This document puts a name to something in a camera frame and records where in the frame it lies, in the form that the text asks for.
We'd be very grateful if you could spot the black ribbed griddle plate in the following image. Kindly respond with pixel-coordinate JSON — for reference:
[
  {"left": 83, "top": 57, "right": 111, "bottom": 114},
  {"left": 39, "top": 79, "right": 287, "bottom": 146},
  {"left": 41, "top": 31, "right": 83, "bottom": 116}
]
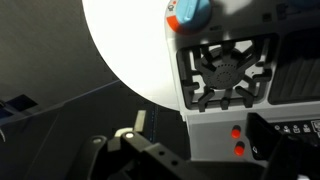
[{"left": 268, "top": 28, "right": 320, "bottom": 106}]

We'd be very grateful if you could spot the grey toy stove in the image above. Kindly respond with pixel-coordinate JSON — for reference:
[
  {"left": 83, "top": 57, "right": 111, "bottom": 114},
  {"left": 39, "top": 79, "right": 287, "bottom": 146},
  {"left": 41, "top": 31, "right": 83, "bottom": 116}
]
[{"left": 165, "top": 0, "right": 320, "bottom": 169}]

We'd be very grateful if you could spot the black keypad control panel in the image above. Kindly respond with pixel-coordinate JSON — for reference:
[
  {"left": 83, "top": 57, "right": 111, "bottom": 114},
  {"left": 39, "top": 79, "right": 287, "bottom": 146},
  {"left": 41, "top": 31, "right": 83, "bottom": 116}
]
[{"left": 270, "top": 119, "right": 320, "bottom": 148}]

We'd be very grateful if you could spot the black burner grate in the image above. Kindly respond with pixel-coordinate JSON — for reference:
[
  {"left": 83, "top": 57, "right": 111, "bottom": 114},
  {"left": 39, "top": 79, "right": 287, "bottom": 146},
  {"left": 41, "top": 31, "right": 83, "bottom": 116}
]
[{"left": 175, "top": 34, "right": 276, "bottom": 113}]

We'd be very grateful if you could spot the small red button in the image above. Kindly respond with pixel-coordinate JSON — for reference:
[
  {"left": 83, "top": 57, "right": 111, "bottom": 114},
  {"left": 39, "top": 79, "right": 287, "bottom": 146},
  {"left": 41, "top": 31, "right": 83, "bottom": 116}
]
[
  {"left": 230, "top": 125, "right": 242, "bottom": 140},
  {"left": 233, "top": 141, "right": 246, "bottom": 157}
]

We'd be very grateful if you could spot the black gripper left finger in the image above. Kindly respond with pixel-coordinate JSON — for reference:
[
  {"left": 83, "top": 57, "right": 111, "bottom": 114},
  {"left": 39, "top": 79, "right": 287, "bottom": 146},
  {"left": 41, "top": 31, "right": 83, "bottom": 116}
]
[{"left": 65, "top": 109, "right": 209, "bottom": 180}]

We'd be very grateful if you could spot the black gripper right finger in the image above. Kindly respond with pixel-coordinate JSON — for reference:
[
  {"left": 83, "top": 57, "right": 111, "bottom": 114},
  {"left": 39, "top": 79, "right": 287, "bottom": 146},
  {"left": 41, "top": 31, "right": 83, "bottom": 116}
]
[{"left": 246, "top": 112, "right": 320, "bottom": 180}]

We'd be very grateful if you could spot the blue stove knob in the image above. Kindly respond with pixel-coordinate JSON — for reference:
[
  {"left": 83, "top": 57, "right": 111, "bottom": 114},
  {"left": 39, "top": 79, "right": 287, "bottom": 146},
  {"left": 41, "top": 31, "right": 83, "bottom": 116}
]
[{"left": 165, "top": 0, "right": 213, "bottom": 35}]

